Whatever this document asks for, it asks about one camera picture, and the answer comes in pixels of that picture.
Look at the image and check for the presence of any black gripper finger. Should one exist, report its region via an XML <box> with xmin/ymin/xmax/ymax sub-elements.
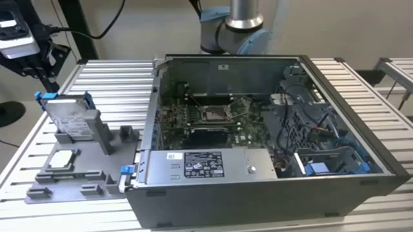
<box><xmin>44</xmin><ymin>41</ymin><xmax>72</xmax><ymax>73</ymax></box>
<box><xmin>0</xmin><ymin>56</ymin><xmax>62</xmax><ymax>94</ymax></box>

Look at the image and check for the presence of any hard disk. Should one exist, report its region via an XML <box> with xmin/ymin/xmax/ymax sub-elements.
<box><xmin>35</xmin><ymin>91</ymin><xmax>96</xmax><ymax>142</ymax></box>

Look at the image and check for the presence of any disk bay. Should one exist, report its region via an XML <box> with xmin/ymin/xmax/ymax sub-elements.
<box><xmin>296</xmin><ymin>146</ymin><xmax>372</xmax><ymax>178</ymax></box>

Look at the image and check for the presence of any black round chair base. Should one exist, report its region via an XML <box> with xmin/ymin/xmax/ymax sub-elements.
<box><xmin>0</xmin><ymin>101</ymin><xmax>27</xmax><ymax>128</ymax></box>

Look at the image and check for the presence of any silver CPU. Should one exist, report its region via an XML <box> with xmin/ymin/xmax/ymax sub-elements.
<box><xmin>48</xmin><ymin>149</ymin><xmax>80</xmax><ymax>170</ymax></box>

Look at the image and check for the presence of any grey parts rack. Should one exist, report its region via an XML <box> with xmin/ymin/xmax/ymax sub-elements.
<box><xmin>24</xmin><ymin>109</ymin><xmax>143</xmax><ymax>206</ymax></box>

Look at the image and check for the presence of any black RAM slot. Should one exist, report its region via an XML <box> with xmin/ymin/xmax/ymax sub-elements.
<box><xmin>186</xmin><ymin>94</ymin><xmax>235</xmax><ymax>102</ymax></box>
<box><xmin>185</xmin><ymin>121</ymin><xmax>242</xmax><ymax>129</ymax></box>

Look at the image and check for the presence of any CPU socket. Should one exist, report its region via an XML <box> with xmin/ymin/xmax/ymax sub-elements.
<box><xmin>201</xmin><ymin>104</ymin><xmax>234</xmax><ymax>122</ymax></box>

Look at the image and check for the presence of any silver power supply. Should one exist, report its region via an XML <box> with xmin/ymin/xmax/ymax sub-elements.
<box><xmin>147</xmin><ymin>148</ymin><xmax>280</xmax><ymax>187</ymax></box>

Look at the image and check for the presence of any black expansion card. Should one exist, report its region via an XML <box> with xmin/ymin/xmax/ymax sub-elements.
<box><xmin>187</xmin><ymin>127</ymin><xmax>229</xmax><ymax>148</ymax></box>

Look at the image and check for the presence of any metal socket cover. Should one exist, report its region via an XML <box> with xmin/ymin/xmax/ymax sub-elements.
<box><xmin>226</xmin><ymin>98</ymin><xmax>253</xmax><ymax>115</ymax></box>

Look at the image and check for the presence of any green motherboard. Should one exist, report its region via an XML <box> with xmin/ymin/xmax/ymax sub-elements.
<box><xmin>158</xmin><ymin>95</ymin><xmax>270</xmax><ymax>149</ymax></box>

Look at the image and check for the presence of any grey plastic drive cage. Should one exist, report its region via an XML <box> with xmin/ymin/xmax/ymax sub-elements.
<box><xmin>267</xmin><ymin>65</ymin><xmax>386</xmax><ymax>178</ymax></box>

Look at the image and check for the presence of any black PC case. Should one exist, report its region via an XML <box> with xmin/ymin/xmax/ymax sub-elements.
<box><xmin>124</xmin><ymin>54</ymin><xmax>413</xmax><ymax>229</ymax></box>

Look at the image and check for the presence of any blue bay latch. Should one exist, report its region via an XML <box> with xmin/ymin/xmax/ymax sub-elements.
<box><xmin>305</xmin><ymin>162</ymin><xmax>370</xmax><ymax>176</ymax></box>

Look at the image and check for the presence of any metal slat side table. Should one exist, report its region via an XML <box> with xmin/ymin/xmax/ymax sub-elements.
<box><xmin>374</xmin><ymin>57</ymin><xmax>413</xmax><ymax>90</ymax></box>

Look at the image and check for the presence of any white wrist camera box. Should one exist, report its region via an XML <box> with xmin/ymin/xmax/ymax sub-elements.
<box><xmin>0</xmin><ymin>18</ymin><xmax>42</xmax><ymax>60</ymax></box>

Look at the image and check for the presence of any black camera cable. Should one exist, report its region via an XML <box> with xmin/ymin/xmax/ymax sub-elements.
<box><xmin>42</xmin><ymin>0</ymin><xmax>126</xmax><ymax>40</ymax></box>

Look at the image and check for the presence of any black stand post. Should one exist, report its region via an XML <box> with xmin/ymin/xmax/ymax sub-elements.
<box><xmin>66</xmin><ymin>0</ymin><xmax>99</xmax><ymax>61</ymax></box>

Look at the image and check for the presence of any locking lever wire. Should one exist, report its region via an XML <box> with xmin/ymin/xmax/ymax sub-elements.
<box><xmin>189</xmin><ymin>94</ymin><xmax>205</xmax><ymax>107</ymax></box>

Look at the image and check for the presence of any black wire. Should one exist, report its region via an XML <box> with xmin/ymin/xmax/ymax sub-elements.
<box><xmin>277</xmin><ymin>84</ymin><xmax>326</xmax><ymax>155</ymax></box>

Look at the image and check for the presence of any blue wire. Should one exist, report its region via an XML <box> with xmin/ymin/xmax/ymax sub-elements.
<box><xmin>332</xmin><ymin>136</ymin><xmax>368</xmax><ymax>155</ymax></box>

